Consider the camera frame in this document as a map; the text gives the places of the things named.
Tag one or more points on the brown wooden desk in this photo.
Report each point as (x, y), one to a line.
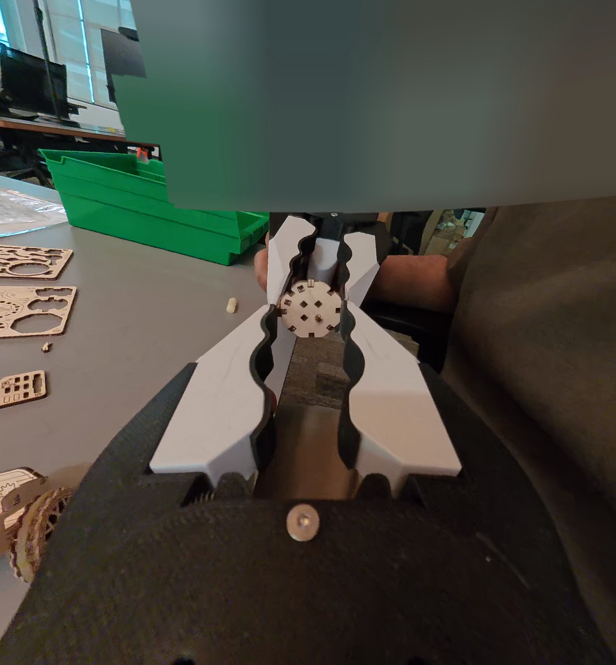
(53, 124)

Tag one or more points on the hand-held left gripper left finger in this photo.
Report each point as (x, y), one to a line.
(209, 415)

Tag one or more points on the person's right forearm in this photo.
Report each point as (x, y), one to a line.
(417, 283)

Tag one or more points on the person's brown shirt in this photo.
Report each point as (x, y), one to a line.
(547, 363)

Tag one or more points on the slotted small wooden frame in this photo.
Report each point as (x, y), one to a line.
(38, 397)

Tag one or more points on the person's right hand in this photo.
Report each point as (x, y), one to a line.
(261, 270)

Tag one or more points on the grey desk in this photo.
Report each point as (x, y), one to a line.
(131, 322)

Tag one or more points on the empty wooden parts sheet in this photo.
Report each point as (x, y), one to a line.
(66, 255)

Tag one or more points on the wooden sidecar model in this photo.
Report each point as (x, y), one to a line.
(6, 493)

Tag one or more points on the black panel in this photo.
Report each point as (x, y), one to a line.
(123, 52)

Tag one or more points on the clear plastic sleeve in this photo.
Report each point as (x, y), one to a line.
(12, 213)

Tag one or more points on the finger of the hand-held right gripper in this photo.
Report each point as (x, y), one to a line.
(282, 260)
(362, 260)

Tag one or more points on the black computer monitor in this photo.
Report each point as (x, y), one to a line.
(27, 78)

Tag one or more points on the small white cylinder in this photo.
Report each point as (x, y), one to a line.
(231, 305)

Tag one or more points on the cone-shaped wooden wheel assembly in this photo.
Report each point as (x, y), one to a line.
(312, 307)

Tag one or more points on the orange cone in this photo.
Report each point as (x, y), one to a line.
(142, 156)

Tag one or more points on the green plastic bin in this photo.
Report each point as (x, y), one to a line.
(131, 218)

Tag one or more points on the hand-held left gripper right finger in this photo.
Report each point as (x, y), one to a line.
(401, 415)

